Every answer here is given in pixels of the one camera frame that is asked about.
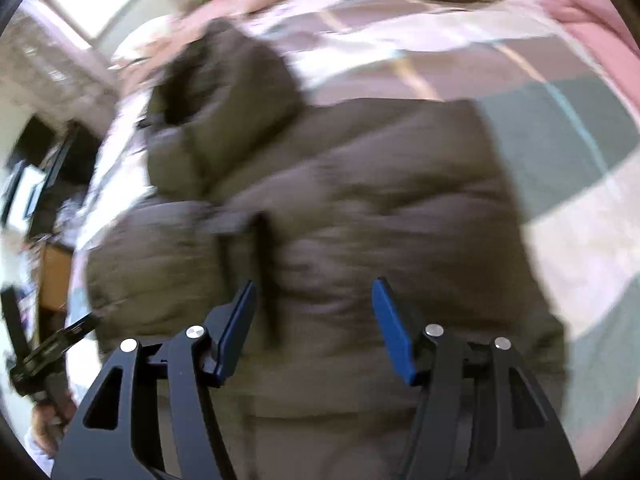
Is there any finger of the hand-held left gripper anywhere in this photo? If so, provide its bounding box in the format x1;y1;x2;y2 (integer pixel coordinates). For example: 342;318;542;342
20;310;98;368

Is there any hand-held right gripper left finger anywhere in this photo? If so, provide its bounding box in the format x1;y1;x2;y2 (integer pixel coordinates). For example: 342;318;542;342
51;280;259;480

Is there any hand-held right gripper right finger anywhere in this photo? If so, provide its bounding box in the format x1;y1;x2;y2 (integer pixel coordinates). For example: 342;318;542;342
371;277;581;480

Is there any olive puffer jacket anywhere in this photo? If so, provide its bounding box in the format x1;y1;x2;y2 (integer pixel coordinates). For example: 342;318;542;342
85;19;568;480

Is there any person's left hand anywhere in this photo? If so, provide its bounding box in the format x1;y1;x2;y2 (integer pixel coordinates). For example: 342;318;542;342
30;385;78;458

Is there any wooden cabinet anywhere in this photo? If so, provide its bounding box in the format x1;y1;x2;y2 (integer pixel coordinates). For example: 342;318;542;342
35;242;73;331

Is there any checked bed sheet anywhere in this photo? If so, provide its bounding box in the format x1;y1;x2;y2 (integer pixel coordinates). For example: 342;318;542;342
65;0;640;471

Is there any pink blanket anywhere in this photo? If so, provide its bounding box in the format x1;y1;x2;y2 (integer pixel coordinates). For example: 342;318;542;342
540;0;640;126

